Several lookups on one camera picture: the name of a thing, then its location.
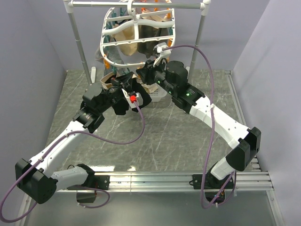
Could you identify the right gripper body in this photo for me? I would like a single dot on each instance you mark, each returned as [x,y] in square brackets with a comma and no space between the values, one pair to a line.
[157,74]

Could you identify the black underwear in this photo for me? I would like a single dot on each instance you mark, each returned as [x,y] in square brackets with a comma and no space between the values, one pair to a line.
[122,106]

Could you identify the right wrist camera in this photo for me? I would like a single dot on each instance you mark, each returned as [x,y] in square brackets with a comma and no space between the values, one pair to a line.
[161,51]

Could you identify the white plastic basket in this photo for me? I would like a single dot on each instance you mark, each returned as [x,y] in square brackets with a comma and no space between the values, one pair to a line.
[158,94]

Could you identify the white clip hanger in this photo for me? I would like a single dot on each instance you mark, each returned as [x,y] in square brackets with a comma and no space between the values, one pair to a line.
[107,40]

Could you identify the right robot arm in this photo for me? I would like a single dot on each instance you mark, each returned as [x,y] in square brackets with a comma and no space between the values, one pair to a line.
[244,142]

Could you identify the striped grey hanging underwear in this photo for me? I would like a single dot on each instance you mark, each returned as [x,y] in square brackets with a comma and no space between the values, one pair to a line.
[113,54]

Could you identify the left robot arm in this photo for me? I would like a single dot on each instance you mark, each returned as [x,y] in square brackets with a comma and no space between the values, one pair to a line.
[83,124]

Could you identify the beige hanging underwear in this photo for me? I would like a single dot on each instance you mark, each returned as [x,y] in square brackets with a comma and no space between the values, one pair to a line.
[144,32]

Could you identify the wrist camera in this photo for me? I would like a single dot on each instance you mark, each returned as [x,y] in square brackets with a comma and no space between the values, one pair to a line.
[161,51]
[133,98]

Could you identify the aluminium rail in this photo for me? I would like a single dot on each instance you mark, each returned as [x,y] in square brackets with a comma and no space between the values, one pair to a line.
[150,181]

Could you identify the beige underwear in basket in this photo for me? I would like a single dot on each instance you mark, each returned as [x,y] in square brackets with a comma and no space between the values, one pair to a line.
[149,88]

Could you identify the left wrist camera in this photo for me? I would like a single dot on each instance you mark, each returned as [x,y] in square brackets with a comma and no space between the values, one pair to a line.
[133,98]

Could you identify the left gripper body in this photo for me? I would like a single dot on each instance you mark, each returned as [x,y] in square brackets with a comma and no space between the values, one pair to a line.
[114,94]

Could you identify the white clothes rack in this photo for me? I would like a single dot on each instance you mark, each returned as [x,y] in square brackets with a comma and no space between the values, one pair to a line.
[77,44]

